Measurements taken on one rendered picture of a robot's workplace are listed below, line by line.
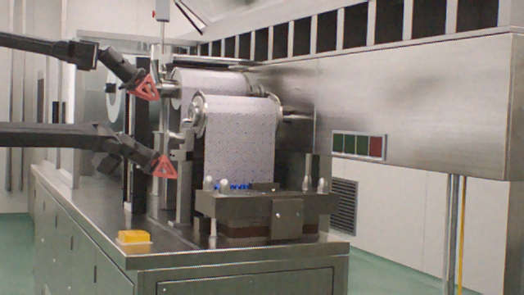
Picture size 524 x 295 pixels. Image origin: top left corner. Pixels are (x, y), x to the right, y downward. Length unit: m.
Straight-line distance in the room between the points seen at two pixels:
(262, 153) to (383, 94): 0.49
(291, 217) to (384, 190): 3.73
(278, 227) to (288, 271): 0.13
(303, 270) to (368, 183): 3.91
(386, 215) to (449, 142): 4.02
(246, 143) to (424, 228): 3.32
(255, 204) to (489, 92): 0.71
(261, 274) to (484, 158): 0.69
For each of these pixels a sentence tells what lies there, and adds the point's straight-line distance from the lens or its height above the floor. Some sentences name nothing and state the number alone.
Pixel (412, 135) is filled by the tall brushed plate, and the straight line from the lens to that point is 1.51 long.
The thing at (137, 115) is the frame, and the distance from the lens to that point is 2.11.
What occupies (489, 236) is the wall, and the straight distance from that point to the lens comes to 4.57.
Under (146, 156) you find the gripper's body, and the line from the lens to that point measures 1.75.
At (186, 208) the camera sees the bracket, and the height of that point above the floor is 0.96.
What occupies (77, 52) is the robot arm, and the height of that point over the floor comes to 1.41.
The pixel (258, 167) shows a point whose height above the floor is 1.09.
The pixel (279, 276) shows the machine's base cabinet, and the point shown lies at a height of 0.81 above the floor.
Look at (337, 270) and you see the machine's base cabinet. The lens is 1.80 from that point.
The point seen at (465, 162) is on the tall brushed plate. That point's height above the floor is 1.17.
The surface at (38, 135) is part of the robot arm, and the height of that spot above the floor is 1.18.
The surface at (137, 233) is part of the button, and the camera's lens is 1.68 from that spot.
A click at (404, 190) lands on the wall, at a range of 5.22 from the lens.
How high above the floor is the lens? 1.25
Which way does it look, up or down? 3 degrees down
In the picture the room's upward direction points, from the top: 2 degrees clockwise
